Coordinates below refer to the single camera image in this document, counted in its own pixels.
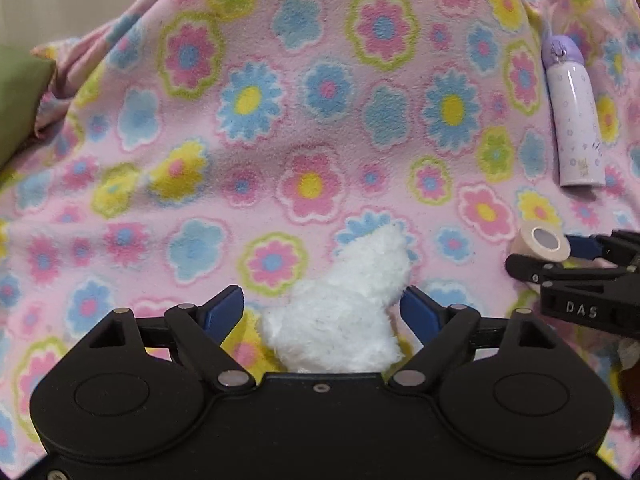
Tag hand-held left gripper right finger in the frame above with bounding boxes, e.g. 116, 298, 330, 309
387, 285, 558, 392

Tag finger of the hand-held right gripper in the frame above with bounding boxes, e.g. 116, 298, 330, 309
565, 230, 640, 263
505, 253, 640, 288

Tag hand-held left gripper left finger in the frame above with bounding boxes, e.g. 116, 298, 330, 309
85, 284, 256, 392

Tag beige tape roll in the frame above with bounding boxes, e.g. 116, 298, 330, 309
510, 225, 568, 267

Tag white fluffy plush toy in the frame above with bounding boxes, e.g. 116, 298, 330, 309
257, 223, 413, 373

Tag purple white water bottle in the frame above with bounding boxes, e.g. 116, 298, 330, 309
541, 31, 607, 188

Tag pink floral fleece blanket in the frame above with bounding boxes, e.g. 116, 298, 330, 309
0, 0, 640, 476

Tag green pillow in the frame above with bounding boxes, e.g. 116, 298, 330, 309
0, 42, 55, 168

